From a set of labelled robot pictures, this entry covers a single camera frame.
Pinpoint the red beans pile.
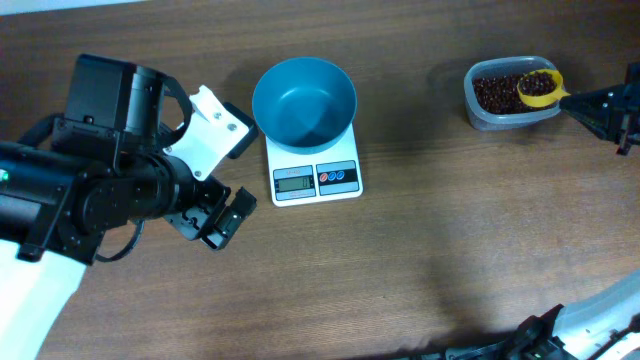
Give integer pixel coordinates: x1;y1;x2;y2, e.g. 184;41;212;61
472;74;551;115

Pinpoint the white digital kitchen scale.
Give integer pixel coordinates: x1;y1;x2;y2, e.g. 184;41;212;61
266;126;364;207

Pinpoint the blue plastic bowl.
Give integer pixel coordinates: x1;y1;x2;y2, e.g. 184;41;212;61
252;57;358;154

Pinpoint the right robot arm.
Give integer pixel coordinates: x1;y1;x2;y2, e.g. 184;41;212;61
552;63;639;359

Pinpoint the clear plastic bean container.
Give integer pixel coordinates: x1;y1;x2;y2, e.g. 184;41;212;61
463;56;560;131

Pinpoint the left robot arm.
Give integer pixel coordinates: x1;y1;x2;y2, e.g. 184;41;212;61
1;54;258;359

